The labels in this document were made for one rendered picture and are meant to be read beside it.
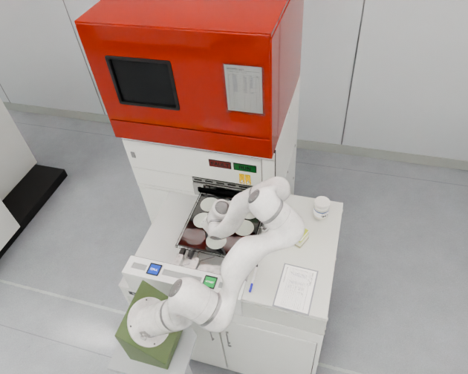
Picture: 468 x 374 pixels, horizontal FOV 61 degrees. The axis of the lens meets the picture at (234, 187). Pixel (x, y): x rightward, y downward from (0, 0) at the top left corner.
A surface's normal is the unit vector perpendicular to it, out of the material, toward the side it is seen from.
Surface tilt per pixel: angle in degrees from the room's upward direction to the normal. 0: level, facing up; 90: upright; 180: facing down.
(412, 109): 90
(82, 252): 0
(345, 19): 90
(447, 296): 0
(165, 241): 0
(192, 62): 90
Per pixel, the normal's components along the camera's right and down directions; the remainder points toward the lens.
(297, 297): -0.07, -0.69
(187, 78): -0.29, 0.70
